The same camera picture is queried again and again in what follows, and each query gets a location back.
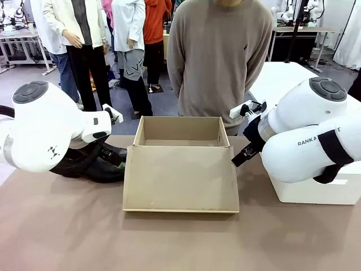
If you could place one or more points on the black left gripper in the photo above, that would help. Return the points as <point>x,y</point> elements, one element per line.
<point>101,144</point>

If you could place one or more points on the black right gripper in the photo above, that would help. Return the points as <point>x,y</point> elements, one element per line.
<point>253,132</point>

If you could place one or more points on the brown cardboard shoe box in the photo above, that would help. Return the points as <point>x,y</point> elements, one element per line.
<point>180,175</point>

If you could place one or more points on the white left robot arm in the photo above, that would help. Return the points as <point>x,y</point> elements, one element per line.
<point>42,127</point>

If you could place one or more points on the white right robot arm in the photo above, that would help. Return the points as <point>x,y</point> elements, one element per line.
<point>304,124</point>

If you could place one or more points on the clothes pile on floor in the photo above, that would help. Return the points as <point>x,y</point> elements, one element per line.
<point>114,80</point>

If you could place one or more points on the white plastic storage bin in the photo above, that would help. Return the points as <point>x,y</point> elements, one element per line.
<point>316,192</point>

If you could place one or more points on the person in blue jeans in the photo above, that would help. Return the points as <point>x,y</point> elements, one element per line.
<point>65,73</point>

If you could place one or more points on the mannequin in grey shorts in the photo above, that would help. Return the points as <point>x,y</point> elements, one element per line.
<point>132,56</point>

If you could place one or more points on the mannequin in white jacket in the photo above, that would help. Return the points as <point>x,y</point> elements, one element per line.
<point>84,56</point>

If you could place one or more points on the person in beige sweater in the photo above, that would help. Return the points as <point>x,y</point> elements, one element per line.
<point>214,56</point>

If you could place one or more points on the black tripod pole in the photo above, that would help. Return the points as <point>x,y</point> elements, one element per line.
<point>294,34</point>

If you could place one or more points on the grey background desk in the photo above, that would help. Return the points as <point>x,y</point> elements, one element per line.
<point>304,31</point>

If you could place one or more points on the white background workbench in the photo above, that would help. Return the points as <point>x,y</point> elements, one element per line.
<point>19,39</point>

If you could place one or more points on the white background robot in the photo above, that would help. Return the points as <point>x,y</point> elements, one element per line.
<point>285,11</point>

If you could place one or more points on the white curtain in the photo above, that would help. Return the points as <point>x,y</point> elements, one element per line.
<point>348,34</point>

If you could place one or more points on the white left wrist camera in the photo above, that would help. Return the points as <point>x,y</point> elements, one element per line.
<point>114,114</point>

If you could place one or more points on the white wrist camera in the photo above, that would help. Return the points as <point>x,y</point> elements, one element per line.
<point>242,108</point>
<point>114,114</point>

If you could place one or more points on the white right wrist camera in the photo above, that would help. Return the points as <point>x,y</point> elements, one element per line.
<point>242,108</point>

